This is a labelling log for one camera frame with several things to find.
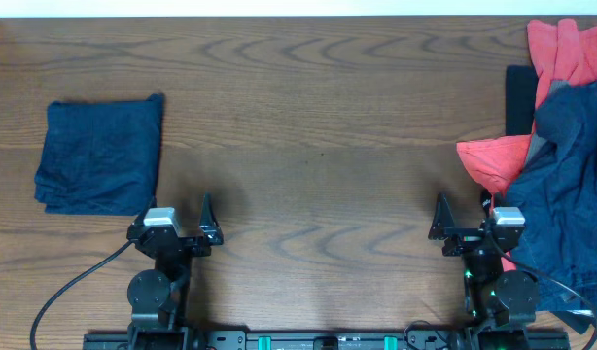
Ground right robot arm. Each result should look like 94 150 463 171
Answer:
428 193 540 349

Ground red garment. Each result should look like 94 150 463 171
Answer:
455 18 597 273

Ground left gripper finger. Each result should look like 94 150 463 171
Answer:
132 196 157 227
198 192 220 229

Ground black cloth strip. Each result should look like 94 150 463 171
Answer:
505 65 538 136

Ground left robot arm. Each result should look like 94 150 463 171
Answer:
126 194 224 350

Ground navy blue denim shorts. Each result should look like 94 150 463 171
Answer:
505 82 597 311

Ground grey garment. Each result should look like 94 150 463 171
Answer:
524 80 569 166

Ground folded navy blue garment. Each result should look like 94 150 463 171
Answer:
34 94 164 216

